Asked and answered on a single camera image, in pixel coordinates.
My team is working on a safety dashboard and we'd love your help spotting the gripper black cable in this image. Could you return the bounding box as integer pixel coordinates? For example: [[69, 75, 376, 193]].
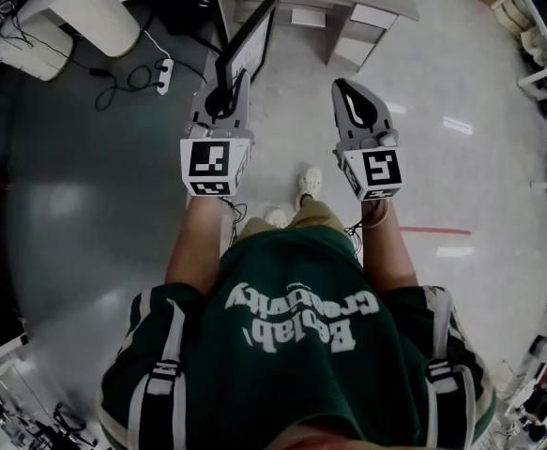
[[220, 195, 250, 248], [343, 198, 391, 258]]

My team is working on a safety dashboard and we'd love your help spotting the white cluttered worktable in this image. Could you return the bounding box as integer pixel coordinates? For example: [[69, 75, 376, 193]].
[[0, 335, 101, 450]]

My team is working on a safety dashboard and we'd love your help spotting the black white shoulder strap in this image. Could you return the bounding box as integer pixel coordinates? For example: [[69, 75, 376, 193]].
[[421, 288, 467, 450], [139, 297, 189, 450]]

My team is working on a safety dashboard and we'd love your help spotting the black framed nature picture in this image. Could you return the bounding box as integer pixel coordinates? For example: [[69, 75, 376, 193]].
[[214, 0, 282, 101]]

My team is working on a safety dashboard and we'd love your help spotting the person's right forearm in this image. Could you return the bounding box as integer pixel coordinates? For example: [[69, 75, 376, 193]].
[[359, 197, 419, 295]]

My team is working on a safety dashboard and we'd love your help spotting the green printed shirt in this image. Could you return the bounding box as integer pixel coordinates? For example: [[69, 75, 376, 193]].
[[96, 226, 498, 450]]

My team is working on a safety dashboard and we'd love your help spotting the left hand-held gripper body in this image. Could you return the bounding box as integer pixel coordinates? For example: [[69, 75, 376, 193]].
[[179, 123, 255, 199]]

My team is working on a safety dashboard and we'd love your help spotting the beige wrist cord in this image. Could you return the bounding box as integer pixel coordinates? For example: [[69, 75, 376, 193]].
[[360, 201, 391, 230]]

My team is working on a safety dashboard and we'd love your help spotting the white right shoe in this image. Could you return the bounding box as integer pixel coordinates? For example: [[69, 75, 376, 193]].
[[294, 165, 325, 209]]

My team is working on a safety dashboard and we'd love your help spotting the person's left forearm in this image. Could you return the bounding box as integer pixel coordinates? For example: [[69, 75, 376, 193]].
[[163, 194, 226, 299]]

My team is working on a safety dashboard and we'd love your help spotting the person's chin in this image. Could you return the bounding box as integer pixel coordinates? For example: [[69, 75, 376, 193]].
[[262, 426, 350, 450]]

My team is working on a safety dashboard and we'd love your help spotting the white shoe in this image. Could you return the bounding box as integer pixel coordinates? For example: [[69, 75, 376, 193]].
[[294, 165, 325, 209], [264, 207, 289, 230]]

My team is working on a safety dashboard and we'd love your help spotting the red floor tape line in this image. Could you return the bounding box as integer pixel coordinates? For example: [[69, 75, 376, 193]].
[[398, 224, 472, 237]]

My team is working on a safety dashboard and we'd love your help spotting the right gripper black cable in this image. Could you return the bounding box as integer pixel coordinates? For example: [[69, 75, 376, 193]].
[[343, 198, 391, 258]]

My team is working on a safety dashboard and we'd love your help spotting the white power strip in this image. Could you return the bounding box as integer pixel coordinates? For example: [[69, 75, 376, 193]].
[[154, 57, 175, 97]]

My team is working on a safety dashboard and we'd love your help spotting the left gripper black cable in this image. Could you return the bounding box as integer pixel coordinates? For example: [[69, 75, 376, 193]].
[[220, 195, 250, 248]]

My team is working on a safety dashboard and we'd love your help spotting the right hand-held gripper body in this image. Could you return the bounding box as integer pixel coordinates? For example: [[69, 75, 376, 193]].
[[333, 130, 404, 203]]

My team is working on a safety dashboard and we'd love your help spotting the white left shoe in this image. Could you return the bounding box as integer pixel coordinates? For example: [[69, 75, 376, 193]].
[[264, 207, 289, 230]]

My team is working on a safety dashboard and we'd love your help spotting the black floor cable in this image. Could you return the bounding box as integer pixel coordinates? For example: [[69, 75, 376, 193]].
[[0, 14, 169, 113]]

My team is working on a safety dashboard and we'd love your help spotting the white ribbed pedestal side table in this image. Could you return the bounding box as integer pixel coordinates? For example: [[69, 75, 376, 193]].
[[0, 0, 142, 83]]

